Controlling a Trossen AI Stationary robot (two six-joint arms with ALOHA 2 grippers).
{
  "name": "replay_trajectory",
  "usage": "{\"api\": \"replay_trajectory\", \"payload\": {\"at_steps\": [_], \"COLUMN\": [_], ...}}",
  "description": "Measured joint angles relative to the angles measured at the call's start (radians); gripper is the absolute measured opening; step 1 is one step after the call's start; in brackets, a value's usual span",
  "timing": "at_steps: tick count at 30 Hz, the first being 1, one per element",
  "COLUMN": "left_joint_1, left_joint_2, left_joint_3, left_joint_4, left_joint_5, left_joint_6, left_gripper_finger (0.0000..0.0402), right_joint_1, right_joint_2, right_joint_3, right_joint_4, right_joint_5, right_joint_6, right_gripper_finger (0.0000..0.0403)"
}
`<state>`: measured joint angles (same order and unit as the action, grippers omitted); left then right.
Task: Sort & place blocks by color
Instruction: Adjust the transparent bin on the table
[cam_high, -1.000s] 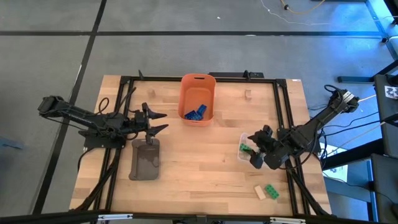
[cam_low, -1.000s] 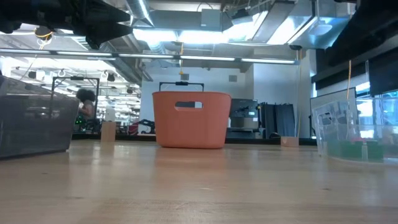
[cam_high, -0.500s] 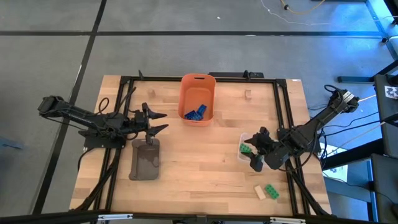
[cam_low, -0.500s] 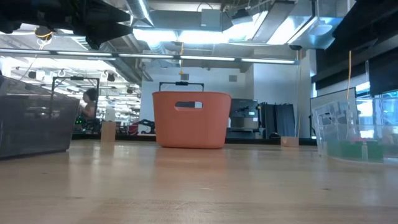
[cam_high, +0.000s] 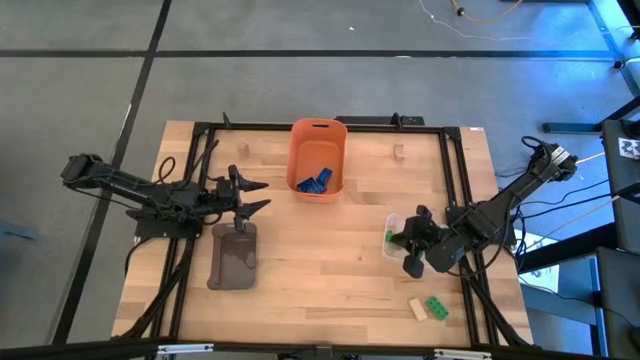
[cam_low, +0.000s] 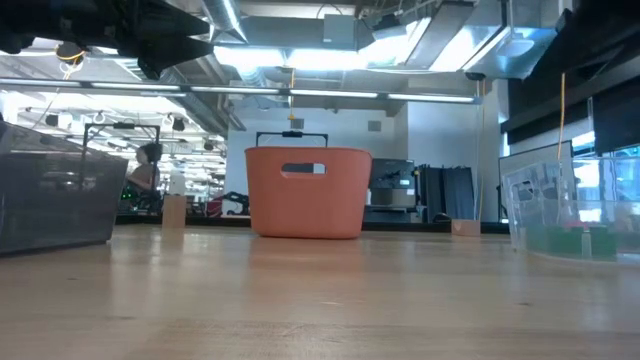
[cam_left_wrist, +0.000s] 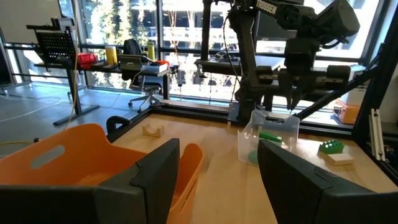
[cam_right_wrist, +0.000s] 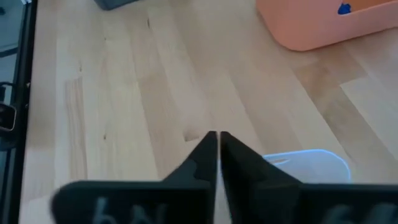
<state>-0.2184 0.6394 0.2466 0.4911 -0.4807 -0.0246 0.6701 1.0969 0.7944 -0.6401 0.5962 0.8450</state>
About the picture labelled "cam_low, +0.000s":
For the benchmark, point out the smoky grey translucent bin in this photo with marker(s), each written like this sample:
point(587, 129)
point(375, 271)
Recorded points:
point(50, 200)

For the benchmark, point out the grey ceiling box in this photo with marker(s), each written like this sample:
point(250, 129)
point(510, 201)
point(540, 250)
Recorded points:
point(339, 28)

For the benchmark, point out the green toy brick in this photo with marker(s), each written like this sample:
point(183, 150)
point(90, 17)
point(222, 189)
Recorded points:
point(555, 242)
point(604, 243)

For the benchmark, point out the small black dome object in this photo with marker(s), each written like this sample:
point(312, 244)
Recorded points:
point(442, 218)

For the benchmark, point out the black equipment unit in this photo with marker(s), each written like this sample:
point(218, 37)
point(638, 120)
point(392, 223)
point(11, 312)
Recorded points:
point(392, 175)

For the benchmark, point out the small white bottle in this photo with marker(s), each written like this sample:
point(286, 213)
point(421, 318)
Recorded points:
point(368, 196)

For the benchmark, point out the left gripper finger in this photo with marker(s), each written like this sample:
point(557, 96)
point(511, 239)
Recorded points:
point(175, 50)
point(170, 22)

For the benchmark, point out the plain wooden block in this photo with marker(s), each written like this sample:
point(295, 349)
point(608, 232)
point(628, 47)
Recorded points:
point(465, 228)
point(174, 211)

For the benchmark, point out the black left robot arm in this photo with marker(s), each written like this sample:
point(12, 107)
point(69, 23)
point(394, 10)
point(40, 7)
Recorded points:
point(15, 42)

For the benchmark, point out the white pendant lamp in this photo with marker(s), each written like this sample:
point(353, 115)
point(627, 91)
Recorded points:
point(515, 47)

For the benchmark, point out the dark window panel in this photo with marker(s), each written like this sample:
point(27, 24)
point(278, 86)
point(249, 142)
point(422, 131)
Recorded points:
point(617, 130)

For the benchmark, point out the black round ceiling device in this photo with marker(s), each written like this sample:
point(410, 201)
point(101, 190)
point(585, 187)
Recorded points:
point(70, 51)

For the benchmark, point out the grey wall square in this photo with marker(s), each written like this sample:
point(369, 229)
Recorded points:
point(297, 124)
point(374, 125)

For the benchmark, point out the clear plastic bin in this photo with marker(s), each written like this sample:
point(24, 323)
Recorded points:
point(550, 200)

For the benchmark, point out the orange plastic bin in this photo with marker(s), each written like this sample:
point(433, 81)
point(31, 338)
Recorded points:
point(310, 205)

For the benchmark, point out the black aluminium table frame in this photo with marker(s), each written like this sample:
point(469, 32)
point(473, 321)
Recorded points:
point(230, 220)

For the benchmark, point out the long overhead light bar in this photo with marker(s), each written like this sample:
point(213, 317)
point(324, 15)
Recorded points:
point(330, 93)

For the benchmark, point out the person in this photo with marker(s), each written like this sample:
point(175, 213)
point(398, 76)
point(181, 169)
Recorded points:
point(145, 172)

